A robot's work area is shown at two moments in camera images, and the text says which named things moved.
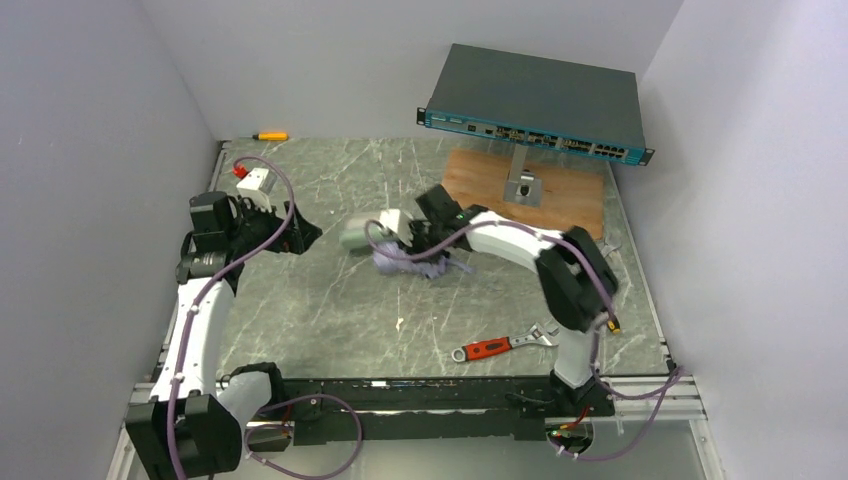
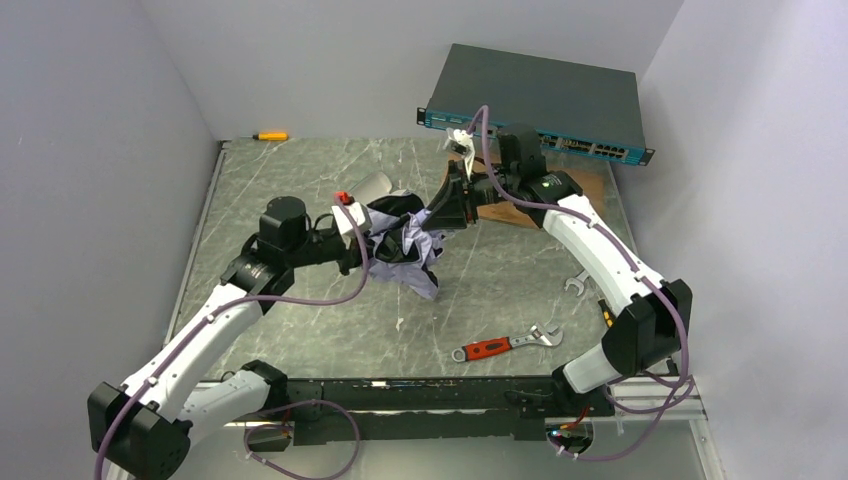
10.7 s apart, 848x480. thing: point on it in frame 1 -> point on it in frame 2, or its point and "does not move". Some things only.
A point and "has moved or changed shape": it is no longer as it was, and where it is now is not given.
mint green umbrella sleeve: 358,238 has moved or changed shape
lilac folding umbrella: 430,267 has moved or changed shape
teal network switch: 540,101 does not move
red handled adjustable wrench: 479,348 does not move
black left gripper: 279,230 -> 361,249
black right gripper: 419,240 -> 469,204
